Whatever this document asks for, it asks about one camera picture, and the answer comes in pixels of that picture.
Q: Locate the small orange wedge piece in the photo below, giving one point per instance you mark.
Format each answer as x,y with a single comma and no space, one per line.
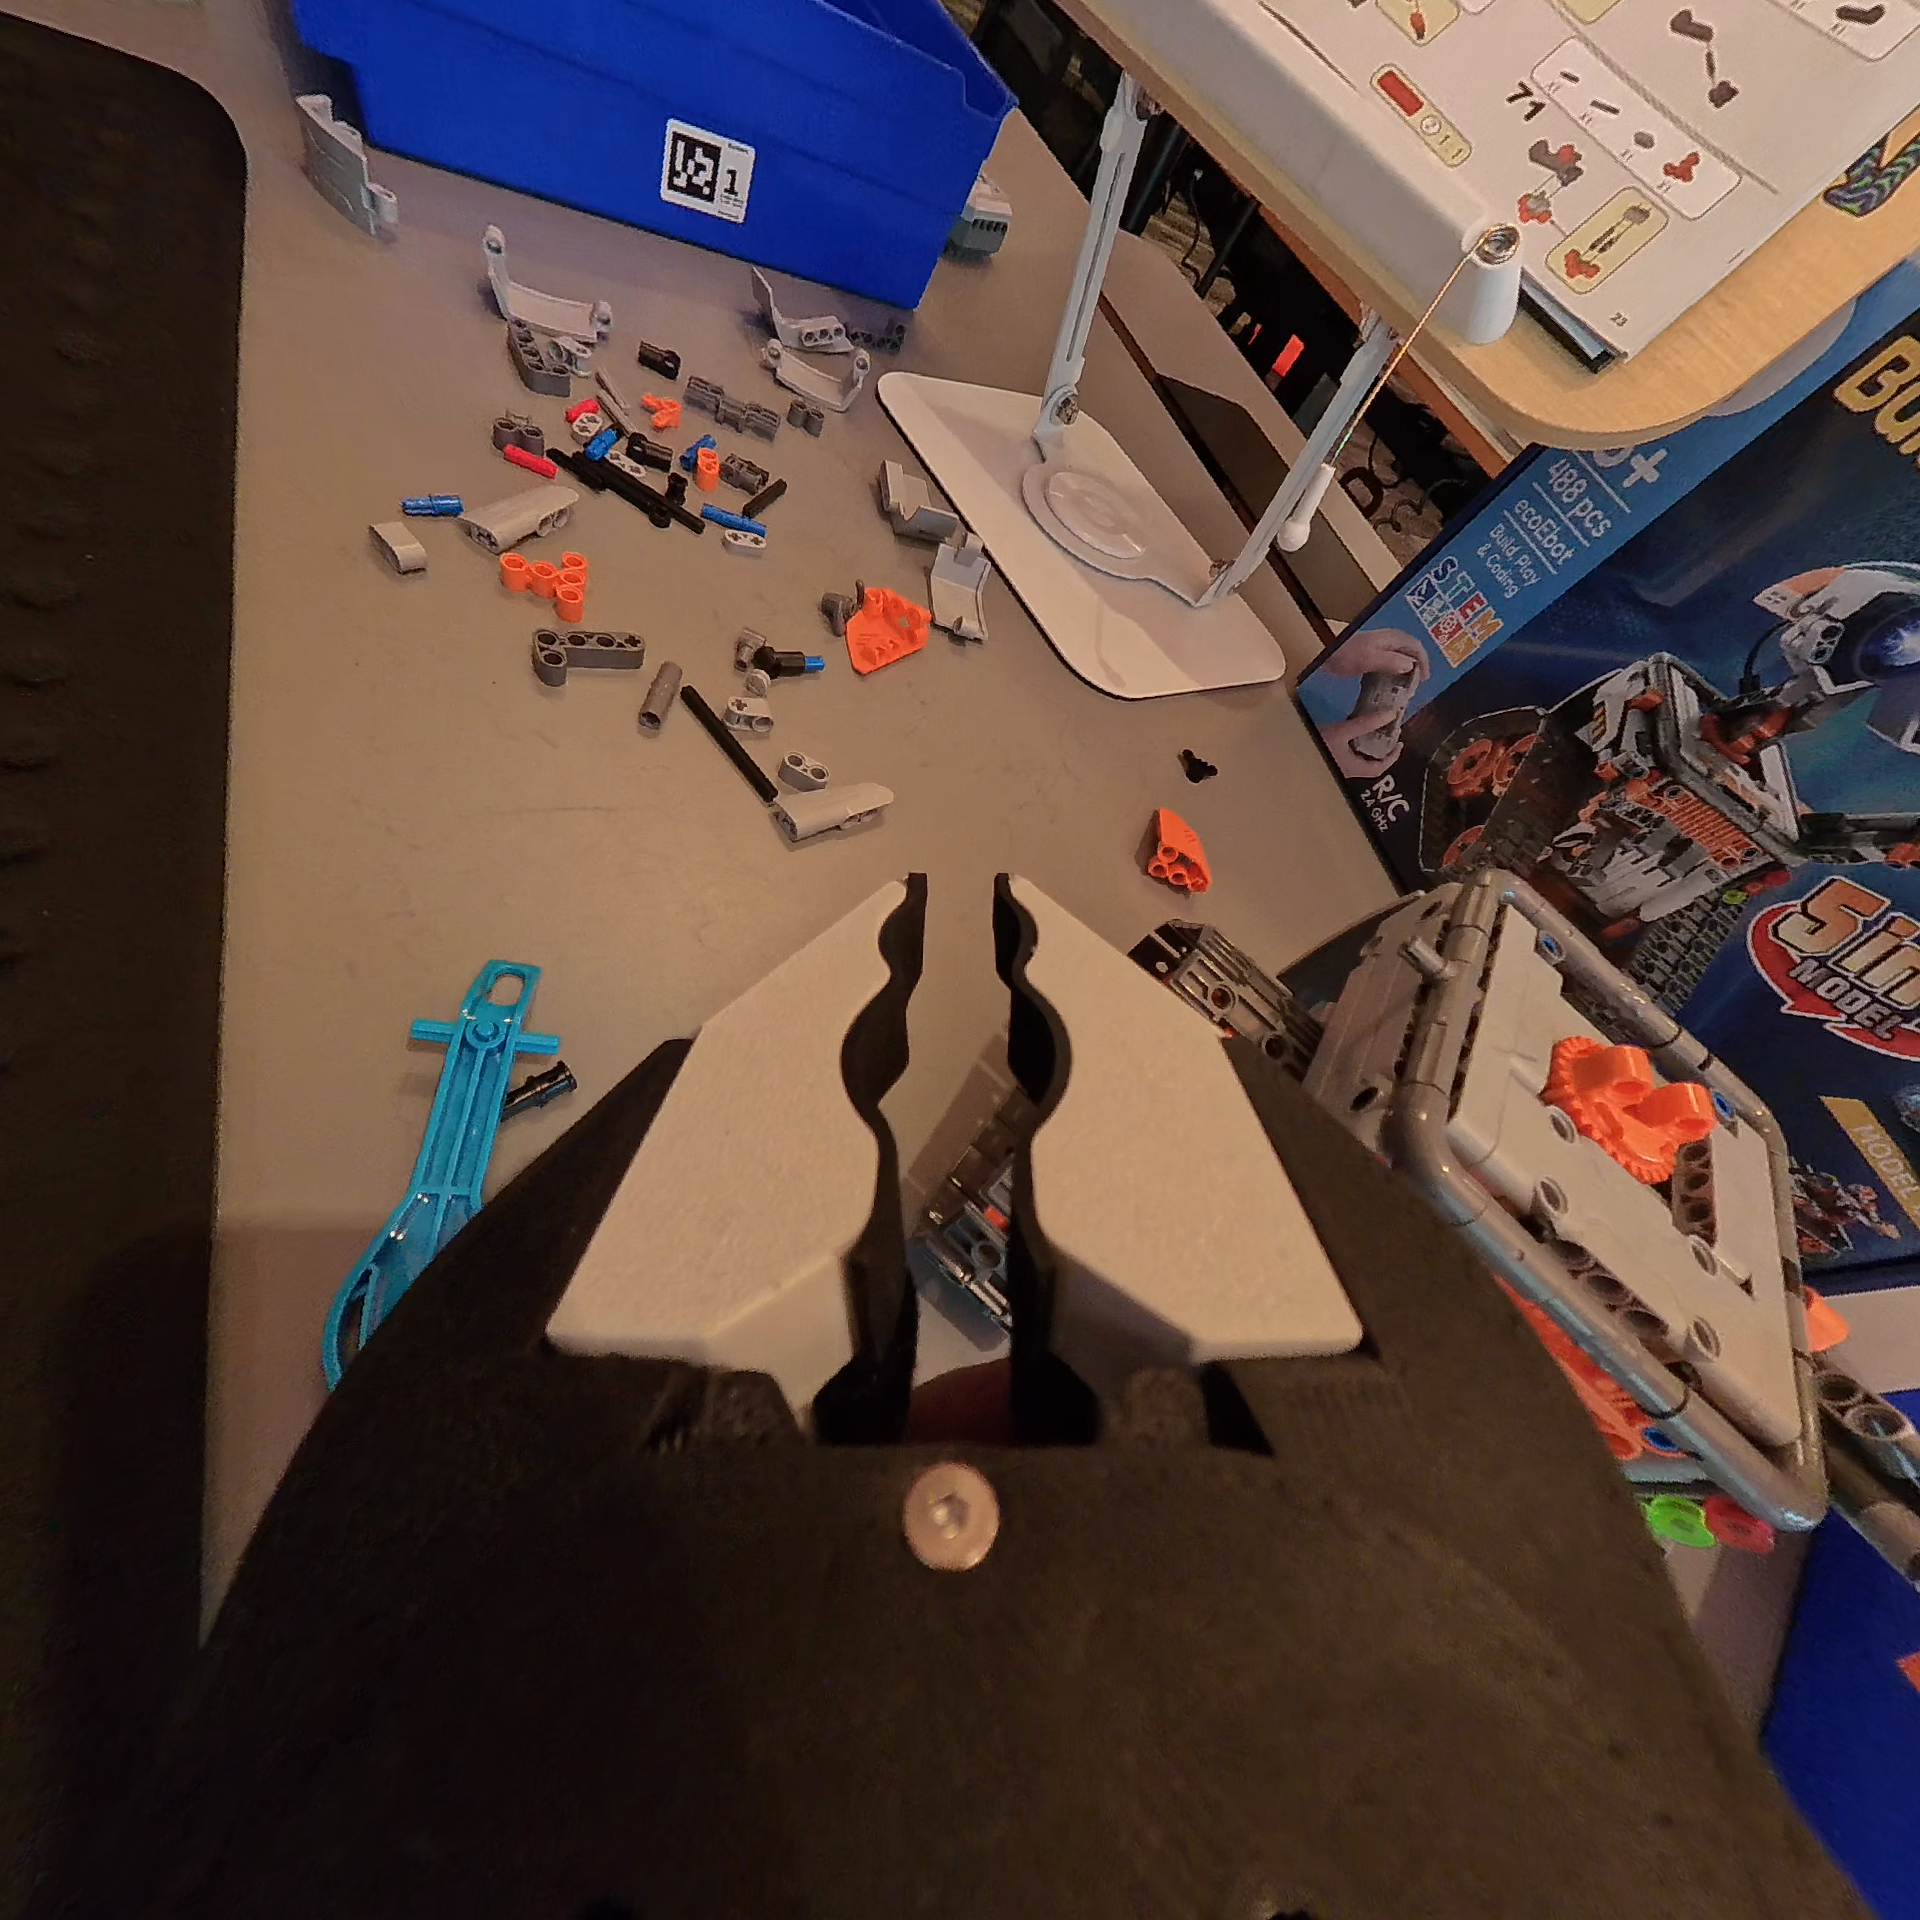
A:
1179,854

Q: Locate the wooden book stand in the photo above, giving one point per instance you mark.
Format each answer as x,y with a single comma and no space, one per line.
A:
1171,630

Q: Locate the black pin with blue tip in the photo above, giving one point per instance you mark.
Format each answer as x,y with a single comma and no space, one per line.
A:
778,658

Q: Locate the black long axle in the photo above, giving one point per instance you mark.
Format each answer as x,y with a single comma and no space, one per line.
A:
731,747

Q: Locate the dark grey short beam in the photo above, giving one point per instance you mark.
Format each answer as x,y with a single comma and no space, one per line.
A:
733,408
878,338

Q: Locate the small orange cross connector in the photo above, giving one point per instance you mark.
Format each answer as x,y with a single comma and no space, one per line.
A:
661,408

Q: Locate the light grey panel piece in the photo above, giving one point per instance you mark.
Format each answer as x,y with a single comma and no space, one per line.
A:
834,812
517,518

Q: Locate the grey orange tracked toy robot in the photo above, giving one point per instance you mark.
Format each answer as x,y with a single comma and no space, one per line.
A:
1577,1171

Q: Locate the light grey small brick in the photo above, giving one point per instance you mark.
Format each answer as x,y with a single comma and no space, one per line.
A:
398,547

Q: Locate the blue plastic parts bin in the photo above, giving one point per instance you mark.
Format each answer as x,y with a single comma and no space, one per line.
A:
524,106

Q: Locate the grey orange toy arm assembly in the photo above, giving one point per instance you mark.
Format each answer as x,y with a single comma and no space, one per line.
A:
975,1202

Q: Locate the short blue axle pin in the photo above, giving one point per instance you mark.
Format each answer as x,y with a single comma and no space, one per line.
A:
731,523

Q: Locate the thin grey pin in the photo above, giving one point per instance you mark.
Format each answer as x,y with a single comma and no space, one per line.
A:
612,399

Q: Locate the grey angled beam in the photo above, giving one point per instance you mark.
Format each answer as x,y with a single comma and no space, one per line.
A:
540,357

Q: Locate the dark blue robot kit box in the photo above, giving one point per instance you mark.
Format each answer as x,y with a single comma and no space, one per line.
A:
1622,675

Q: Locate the black long connector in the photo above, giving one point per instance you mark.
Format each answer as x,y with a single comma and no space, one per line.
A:
646,488

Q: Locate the dark grey small connector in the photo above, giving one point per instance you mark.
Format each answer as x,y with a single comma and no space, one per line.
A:
837,610

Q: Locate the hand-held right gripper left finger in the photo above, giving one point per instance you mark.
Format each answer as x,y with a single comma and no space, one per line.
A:
691,1202

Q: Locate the grey motor block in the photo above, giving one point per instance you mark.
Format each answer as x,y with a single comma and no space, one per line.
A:
980,223

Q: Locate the orange translucent piece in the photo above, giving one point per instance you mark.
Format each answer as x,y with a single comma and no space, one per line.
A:
887,630

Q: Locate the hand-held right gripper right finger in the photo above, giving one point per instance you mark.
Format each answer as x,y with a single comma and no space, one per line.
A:
1202,1202

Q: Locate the dark grey bent beam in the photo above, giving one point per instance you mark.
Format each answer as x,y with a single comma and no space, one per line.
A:
591,653

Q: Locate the grey tube connector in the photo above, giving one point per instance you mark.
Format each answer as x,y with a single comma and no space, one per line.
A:
661,696

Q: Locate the blue plastic brick separator tool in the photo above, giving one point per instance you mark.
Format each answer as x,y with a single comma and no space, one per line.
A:
452,1141

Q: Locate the light grey bracket piece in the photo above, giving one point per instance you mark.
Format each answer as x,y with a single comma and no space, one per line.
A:
962,590
916,507

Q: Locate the open instruction booklet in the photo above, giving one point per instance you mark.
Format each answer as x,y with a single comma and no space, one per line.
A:
1651,120

